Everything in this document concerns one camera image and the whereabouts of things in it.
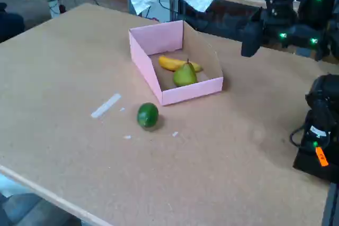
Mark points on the long white tape strip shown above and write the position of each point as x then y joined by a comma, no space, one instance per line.
106,105

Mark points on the pink cardboard box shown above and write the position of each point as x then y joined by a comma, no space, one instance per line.
148,70

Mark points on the dark blue chair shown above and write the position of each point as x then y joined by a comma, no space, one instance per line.
10,25

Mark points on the round green toy fruit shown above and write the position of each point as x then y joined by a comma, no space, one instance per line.
147,115

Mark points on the green toy pear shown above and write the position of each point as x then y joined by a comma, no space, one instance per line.
185,76

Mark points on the yellow toy banana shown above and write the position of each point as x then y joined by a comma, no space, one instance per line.
169,63

